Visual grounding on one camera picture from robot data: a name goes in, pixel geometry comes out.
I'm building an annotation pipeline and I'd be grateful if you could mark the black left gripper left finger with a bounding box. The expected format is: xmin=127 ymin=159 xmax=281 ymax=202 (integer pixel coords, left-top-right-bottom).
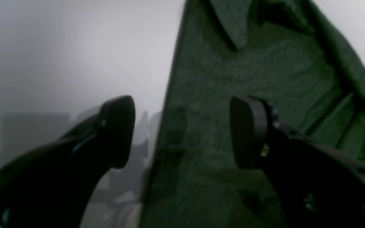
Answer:
xmin=0 ymin=95 xmax=136 ymax=228

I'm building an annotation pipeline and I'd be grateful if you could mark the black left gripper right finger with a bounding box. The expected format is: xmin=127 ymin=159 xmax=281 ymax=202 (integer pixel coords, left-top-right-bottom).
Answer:
xmin=229 ymin=96 xmax=365 ymax=228

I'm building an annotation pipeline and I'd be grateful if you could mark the dark green t-shirt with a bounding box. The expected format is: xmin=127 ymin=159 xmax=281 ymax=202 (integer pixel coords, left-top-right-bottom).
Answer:
xmin=140 ymin=0 xmax=365 ymax=228

